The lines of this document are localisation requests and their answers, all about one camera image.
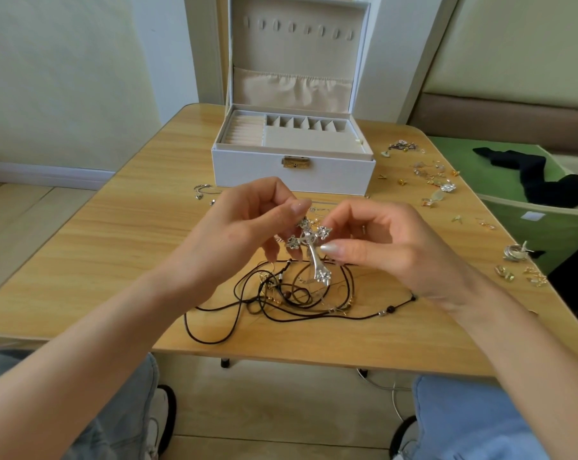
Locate small earrings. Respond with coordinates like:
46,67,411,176
380,139,551,288

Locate tangle of necklaces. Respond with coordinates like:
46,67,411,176
241,217,357,317

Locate square pendant cord necklace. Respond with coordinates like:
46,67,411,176
260,263,417,323

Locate person's left forearm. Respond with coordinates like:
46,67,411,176
0,273,199,460

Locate black cloth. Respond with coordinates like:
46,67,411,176
473,146,578,209

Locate person's left hand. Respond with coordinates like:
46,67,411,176
164,177,314,307

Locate thin silver chain necklace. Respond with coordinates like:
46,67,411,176
193,183,223,202

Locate person's right hand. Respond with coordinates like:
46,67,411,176
318,196,486,317

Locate white cable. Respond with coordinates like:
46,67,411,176
356,369,415,418

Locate black strap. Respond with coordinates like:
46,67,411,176
155,383,178,456

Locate white jewelry box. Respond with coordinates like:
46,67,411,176
210,0,377,196

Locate beige padded wall panel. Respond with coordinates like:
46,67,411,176
408,0,578,142

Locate person's right forearm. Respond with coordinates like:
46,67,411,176
452,287,578,460

